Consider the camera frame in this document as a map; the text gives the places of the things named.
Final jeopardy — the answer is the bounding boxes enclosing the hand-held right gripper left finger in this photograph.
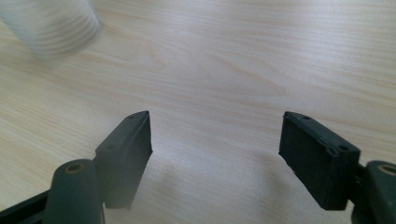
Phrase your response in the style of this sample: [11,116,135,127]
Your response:
[92,110,154,210]

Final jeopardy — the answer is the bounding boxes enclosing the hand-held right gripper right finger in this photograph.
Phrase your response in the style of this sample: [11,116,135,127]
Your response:
[278,110,362,211]

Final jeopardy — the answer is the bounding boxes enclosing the translucent white plastic cup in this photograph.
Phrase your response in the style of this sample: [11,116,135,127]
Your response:
[0,0,102,59]

